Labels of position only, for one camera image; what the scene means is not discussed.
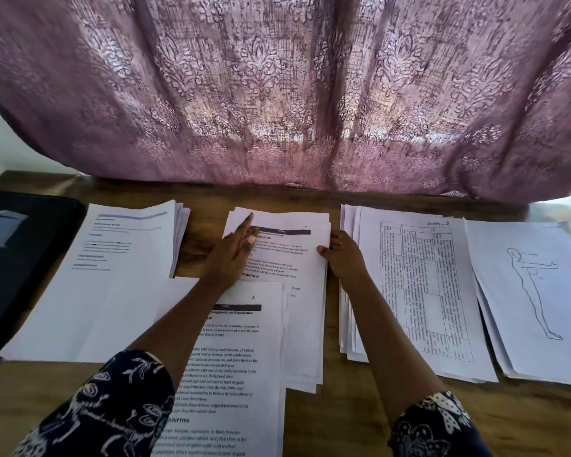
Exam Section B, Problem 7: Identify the person's right forearm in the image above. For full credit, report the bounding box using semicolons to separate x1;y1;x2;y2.
341;275;450;421

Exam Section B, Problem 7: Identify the stack with dark header bar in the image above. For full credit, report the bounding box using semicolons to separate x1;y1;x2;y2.
147;279;289;457

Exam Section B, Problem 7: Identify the table-print paper pile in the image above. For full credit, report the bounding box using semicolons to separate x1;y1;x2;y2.
338;203;501;385

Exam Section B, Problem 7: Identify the black folder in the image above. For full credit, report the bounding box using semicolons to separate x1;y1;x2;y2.
0;189;88;375

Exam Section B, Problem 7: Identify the person's left forearm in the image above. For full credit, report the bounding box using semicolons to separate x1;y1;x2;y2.
126;281;228;388

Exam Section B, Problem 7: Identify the pink patterned curtain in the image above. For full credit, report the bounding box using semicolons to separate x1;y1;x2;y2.
0;0;571;204

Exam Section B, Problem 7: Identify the dark-header text paper pile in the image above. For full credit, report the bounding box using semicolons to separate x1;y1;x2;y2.
221;206;333;395

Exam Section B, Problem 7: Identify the person's left hand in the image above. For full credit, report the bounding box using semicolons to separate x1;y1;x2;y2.
200;212;259;296

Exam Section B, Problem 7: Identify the stack of printed papers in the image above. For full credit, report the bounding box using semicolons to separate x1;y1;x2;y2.
0;199;192;366

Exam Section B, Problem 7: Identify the person's right hand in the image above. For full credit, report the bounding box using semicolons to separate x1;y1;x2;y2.
316;230;369;286

